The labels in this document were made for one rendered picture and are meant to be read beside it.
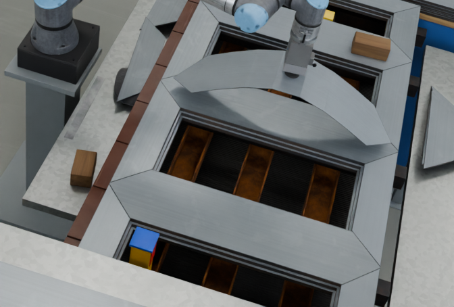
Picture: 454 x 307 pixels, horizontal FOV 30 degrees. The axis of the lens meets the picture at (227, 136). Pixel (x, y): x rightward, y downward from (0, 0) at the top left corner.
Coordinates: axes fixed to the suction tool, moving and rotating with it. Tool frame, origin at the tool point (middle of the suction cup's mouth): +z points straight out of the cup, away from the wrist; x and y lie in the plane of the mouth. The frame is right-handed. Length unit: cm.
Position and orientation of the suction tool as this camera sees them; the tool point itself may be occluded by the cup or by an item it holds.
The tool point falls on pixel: (290, 76)
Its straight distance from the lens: 243.3
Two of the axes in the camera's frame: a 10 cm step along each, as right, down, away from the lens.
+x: -9.7, -2.2, -0.2
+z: -1.7, 6.9, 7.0
